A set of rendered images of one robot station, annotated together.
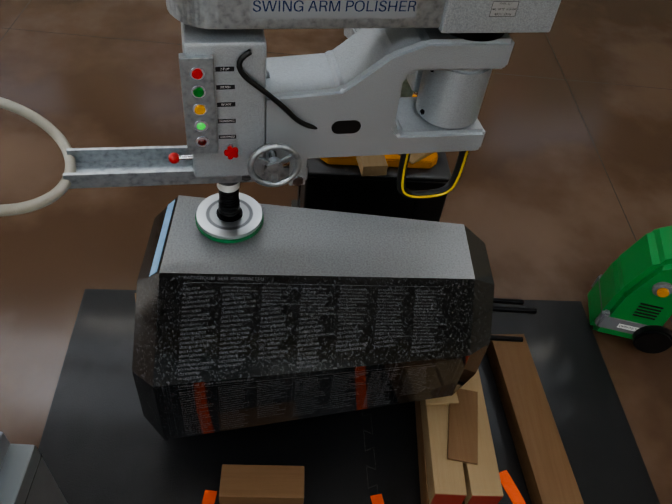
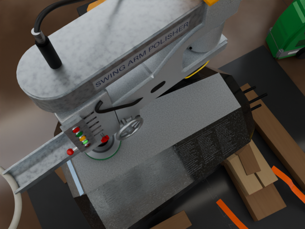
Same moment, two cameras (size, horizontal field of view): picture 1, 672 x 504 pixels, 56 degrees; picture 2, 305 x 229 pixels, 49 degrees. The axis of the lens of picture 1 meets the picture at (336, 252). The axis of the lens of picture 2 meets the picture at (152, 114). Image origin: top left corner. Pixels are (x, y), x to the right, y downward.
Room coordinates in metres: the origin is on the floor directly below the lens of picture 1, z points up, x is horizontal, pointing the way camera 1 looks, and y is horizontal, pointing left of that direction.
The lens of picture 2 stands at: (0.84, 0.23, 2.65)
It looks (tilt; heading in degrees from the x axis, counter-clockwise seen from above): 69 degrees down; 344
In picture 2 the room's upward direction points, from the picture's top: 5 degrees counter-clockwise
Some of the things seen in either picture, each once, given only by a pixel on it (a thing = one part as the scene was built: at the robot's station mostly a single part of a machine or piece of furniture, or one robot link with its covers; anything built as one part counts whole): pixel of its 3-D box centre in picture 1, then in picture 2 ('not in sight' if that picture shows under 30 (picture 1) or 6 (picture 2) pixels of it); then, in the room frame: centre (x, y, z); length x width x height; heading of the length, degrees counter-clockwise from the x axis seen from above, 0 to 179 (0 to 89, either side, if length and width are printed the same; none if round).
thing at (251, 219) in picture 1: (229, 214); (100, 139); (1.46, 0.36, 0.92); 0.21 x 0.21 x 0.01
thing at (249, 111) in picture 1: (254, 96); (98, 97); (1.48, 0.28, 1.36); 0.36 x 0.22 x 0.45; 107
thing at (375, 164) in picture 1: (369, 155); not in sight; (2.02, -0.08, 0.81); 0.20 x 0.10 x 0.05; 16
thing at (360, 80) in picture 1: (363, 100); (158, 62); (1.56, -0.02, 1.35); 0.74 x 0.23 x 0.49; 107
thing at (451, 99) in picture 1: (453, 83); (202, 23); (1.65, -0.27, 1.39); 0.19 x 0.19 x 0.20
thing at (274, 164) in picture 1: (273, 157); (125, 123); (1.38, 0.21, 1.24); 0.15 x 0.10 x 0.15; 107
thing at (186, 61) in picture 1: (199, 105); (80, 135); (1.33, 0.39, 1.41); 0.08 x 0.03 x 0.28; 107
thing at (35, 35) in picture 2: not in sight; (46, 48); (1.46, 0.36, 1.82); 0.04 x 0.04 x 0.17
